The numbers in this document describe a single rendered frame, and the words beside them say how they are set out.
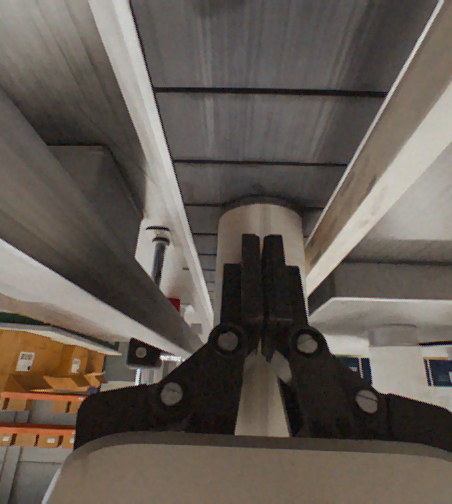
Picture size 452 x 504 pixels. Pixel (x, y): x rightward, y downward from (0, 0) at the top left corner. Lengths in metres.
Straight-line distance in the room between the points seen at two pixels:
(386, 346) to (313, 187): 0.45
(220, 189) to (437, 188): 0.19
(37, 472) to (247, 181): 8.89
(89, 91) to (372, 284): 0.35
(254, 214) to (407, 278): 0.30
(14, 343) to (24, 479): 7.10
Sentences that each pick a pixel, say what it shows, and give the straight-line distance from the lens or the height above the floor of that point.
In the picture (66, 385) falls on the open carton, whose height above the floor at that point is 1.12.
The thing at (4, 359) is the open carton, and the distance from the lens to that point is 2.16.
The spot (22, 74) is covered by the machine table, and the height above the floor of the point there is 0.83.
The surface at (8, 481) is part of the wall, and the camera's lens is 9.17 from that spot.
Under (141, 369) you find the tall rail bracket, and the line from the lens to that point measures 0.31.
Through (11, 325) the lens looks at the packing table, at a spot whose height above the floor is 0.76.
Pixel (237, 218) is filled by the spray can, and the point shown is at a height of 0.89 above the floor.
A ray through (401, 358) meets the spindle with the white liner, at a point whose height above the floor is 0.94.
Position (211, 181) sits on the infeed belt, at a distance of 0.16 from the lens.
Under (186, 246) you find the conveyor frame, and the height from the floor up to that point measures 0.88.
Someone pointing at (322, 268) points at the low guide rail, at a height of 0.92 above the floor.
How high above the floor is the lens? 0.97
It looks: 23 degrees down
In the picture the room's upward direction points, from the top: 177 degrees counter-clockwise
